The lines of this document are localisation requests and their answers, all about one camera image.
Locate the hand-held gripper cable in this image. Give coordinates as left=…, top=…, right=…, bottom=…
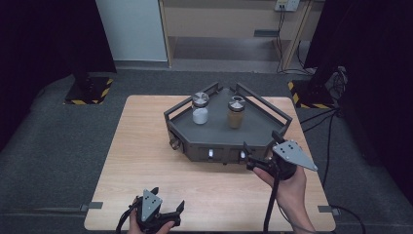
left=115, top=204, right=140, bottom=234
left=262, top=169, right=282, bottom=234

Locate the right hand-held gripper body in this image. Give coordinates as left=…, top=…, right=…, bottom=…
left=245, top=139, right=319, bottom=181

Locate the glass jar of brown powder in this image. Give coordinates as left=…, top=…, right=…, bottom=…
left=226, top=96, right=246, bottom=130

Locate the white wall outlet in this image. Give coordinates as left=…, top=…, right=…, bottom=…
left=274, top=0, right=301, bottom=13

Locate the glass jar of white powder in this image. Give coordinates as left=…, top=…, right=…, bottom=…
left=191, top=92, right=210, bottom=126

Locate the right hand-held gripper cable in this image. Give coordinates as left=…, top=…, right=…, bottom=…
left=262, top=169, right=282, bottom=234

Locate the left hand-held gripper cable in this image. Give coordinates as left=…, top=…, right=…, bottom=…
left=115, top=204, right=140, bottom=234

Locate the black table bracket cable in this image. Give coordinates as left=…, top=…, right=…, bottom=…
left=330, top=204, right=368, bottom=234

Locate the black stand with striped base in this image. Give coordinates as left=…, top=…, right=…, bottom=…
left=63, top=62, right=115, bottom=105
left=287, top=62, right=339, bottom=110

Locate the white panel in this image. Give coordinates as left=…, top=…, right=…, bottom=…
left=94, top=0, right=169, bottom=62

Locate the dark grey corner rack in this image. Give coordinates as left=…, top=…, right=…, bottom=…
left=164, top=81, right=293, bottom=165

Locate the person's left hand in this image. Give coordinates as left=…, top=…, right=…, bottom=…
left=127, top=208, right=176, bottom=234

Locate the grey wall strip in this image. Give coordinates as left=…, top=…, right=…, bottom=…
left=253, top=29, right=281, bottom=38

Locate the black wall outlet cable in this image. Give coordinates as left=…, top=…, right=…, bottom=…
left=275, top=5, right=314, bottom=76

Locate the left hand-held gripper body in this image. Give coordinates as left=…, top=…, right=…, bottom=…
left=134, top=188, right=181, bottom=234

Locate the black floor cable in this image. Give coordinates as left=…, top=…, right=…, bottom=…
left=299, top=107, right=342, bottom=125
left=321, top=110, right=336, bottom=188

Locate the grey table bracket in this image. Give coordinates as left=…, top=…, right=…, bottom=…
left=318, top=205, right=341, bottom=216
left=80, top=201, right=104, bottom=213

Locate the person's right hand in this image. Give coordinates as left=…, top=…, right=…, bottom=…
left=252, top=166, right=308, bottom=211

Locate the black curtain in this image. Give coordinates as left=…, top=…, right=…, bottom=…
left=304, top=0, right=413, bottom=206
left=0, top=0, right=117, bottom=152

